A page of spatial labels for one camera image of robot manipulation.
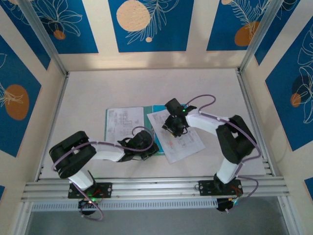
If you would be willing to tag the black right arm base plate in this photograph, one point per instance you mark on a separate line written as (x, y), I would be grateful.
(205, 189)

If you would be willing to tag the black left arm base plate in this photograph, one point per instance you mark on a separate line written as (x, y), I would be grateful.
(107, 189)

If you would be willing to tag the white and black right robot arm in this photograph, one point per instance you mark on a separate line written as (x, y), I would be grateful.
(203, 122)

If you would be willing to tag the black base connector box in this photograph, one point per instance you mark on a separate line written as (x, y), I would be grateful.
(84, 204)
(223, 205)

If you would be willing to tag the black left base connector box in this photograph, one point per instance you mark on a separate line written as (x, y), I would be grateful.
(84, 204)

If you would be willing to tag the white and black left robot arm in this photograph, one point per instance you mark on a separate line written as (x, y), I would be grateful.
(107, 151)

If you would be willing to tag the black right base connector box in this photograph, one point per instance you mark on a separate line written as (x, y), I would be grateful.
(223, 205)

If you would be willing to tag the green paper folder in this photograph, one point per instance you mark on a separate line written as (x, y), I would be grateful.
(157, 108)

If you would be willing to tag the aluminium table side rail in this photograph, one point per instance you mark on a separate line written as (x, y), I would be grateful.
(248, 98)
(52, 127)

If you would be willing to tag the aluminium mounting rail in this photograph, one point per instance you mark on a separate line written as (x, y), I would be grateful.
(156, 188)

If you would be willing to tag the aluminium frame post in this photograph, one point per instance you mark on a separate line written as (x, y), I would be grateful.
(46, 41)
(259, 34)

